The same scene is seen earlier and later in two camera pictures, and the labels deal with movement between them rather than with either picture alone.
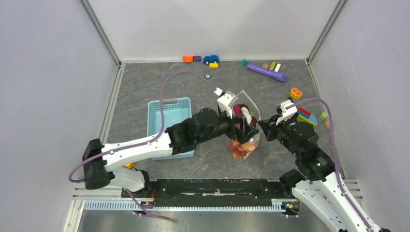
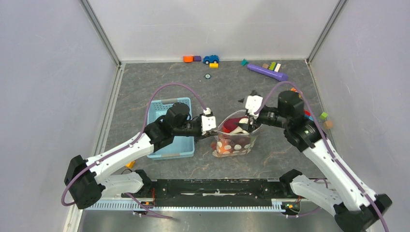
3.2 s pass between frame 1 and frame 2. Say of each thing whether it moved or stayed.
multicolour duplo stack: stayed
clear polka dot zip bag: moved
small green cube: stayed
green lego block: stayed
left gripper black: moved
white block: stayed
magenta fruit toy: moved
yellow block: stayed
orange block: stayed
